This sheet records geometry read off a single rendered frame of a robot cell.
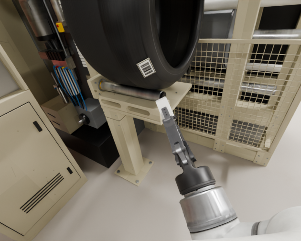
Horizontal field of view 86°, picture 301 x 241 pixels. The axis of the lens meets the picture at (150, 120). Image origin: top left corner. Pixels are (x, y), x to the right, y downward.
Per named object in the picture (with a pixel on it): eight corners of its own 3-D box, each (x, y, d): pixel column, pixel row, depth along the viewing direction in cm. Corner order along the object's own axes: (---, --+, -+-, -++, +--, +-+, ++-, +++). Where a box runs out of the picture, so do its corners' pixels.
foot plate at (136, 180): (114, 173, 146) (113, 172, 145) (131, 152, 163) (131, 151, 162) (138, 186, 134) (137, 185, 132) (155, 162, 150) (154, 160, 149)
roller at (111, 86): (101, 91, 82) (97, 83, 78) (106, 86, 84) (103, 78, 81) (162, 104, 65) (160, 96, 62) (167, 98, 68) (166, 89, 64)
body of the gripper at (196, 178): (177, 197, 29) (160, 150, 34) (185, 197, 37) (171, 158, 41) (217, 183, 28) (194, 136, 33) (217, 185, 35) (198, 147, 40)
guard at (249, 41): (153, 121, 150) (141, 38, 107) (154, 120, 151) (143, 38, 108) (270, 155, 107) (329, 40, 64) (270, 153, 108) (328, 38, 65)
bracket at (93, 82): (93, 98, 82) (86, 80, 76) (138, 68, 107) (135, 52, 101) (98, 99, 80) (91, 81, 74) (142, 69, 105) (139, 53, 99)
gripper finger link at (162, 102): (164, 123, 41) (163, 122, 40) (155, 102, 44) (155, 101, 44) (175, 118, 40) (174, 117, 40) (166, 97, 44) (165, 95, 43)
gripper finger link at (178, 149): (185, 173, 34) (179, 171, 29) (175, 150, 36) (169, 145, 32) (196, 169, 33) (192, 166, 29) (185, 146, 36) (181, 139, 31)
